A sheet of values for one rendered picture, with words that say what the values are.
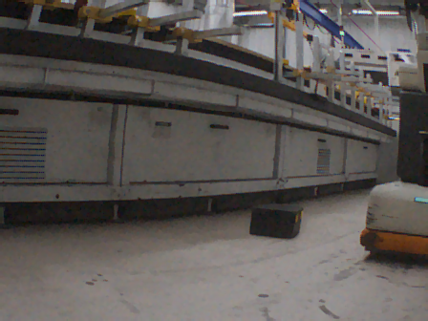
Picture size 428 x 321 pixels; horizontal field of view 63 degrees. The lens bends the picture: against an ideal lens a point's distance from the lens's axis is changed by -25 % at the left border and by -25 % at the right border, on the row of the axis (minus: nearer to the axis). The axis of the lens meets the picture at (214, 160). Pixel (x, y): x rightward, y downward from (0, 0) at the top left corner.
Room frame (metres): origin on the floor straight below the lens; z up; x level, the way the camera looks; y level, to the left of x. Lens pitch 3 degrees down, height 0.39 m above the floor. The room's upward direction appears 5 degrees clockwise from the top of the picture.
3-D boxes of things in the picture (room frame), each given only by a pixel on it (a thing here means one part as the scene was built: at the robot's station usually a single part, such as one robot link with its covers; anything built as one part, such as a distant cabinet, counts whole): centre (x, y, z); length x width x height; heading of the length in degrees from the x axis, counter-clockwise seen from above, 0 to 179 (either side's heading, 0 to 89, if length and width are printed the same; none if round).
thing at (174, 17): (1.52, 0.26, 0.81); 0.43 x 0.03 x 0.04; 51
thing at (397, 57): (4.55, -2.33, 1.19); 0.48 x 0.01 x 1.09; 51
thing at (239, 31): (1.72, 0.10, 0.80); 0.43 x 0.03 x 0.04; 51
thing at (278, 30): (2.29, -0.30, 0.93); 0.05 x 0.05 x 0.45; 51
